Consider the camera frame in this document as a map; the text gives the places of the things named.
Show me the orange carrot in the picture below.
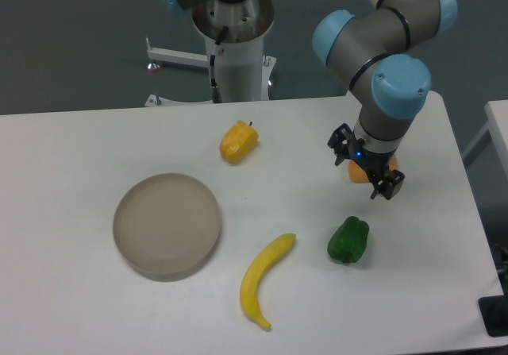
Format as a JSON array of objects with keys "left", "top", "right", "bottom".
[{"left": 348, "top": 155, "right": 398, "bottom": 183}]

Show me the green bell pepper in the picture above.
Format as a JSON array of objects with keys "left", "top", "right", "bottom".
[{"left": 327, "top": 216, "right": 370, "bottom": 264}]

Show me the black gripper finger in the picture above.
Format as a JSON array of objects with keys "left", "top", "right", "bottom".
[
  {"left": 370, "top": 169, "right": 405, "bottom": 200},
  {"left": 328, "top": 123, "right": 351, "bottom": 166}
]

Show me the black device at table edge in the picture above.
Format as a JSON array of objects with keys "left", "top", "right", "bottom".
[{"left": 478, "top": 295, "right": 507, "bottom": 338}]

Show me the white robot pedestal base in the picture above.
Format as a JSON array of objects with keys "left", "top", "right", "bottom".
[{"left": 146, "top": 0, "right": 276, "bottom": 103}]

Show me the white side table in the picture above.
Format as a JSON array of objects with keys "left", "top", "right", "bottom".
[{"left": 461, "top": 99, "right": 508, "bottom": 174}]

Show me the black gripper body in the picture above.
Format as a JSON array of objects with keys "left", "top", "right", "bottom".
[{"left": 343, "top": 125, "right": 394, "bottom": 183}]

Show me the black cable on pedestal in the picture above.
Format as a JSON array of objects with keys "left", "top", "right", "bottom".
[{"left": 208, "top": 25, "right": 229, "bottom": 104}]

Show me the beige round plate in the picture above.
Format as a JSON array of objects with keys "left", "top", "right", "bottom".
[{"left": 113, "top": 173, "right": 222, "bottom": 282}]

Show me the yellow bell pepper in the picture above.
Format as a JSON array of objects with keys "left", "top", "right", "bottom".
[{"left": 219, "top": 120, "right": 259, "bottom": 164}]

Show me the yellow banana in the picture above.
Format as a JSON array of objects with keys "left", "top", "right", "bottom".
[{"left": 239, "top": 233, "right": 297, "bottom": 331}]

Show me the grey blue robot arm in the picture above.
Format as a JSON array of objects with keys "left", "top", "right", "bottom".
[{"left": 164, "top": 0, "right": 458, "bottom": 199}]

